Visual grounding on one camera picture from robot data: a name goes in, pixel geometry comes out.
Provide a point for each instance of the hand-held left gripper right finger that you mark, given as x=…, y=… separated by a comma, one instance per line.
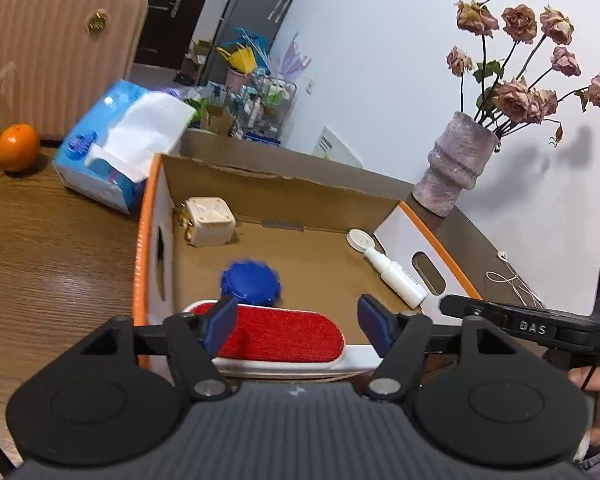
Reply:
x=375, y=325

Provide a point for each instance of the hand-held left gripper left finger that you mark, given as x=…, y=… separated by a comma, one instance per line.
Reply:
x=222, y=325

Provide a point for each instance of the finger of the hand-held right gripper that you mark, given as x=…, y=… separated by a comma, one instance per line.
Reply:
x=460, y=306

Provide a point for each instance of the blue ridged plastic lid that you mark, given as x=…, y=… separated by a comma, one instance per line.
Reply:
x=250, y=282

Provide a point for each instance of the small white dropper bottle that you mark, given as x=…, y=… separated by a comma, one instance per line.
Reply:
x=397, y=275

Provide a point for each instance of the red and white lint brush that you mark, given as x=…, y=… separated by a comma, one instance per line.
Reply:
x=280, y=335

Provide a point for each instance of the white round cap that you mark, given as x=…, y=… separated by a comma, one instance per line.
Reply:
x=361, y=240

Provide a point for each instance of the orange cardboard box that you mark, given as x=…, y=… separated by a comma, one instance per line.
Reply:
x=310, y=255

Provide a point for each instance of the pink textured vase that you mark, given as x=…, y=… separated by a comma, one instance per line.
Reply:
x=455, y=160

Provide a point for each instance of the white flat panel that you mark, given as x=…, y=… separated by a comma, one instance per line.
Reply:
x=337, y=147

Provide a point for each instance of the blue tissue pack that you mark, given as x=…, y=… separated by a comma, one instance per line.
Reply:
x=100, y=160

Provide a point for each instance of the dried pink roses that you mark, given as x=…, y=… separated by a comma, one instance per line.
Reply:
x=517, y=100

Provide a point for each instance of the pink flower pot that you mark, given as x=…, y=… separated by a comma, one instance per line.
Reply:
x=237, y=80

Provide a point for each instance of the small brown cardboard box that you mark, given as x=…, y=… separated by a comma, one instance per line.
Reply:
x=197, y=60

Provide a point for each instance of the yellow watering can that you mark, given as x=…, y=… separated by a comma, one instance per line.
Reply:
x=240, y=57

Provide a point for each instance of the orange fruit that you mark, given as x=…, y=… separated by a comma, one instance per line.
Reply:
x=17, y=147

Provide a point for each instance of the purple decorative plant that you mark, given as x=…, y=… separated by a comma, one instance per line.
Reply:
x=295, y=57

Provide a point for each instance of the dark brown door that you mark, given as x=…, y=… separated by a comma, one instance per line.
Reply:
x=180, y=25

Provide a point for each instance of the pink ribbed suitcase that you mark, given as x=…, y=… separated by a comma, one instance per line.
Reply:
x=45, y=55

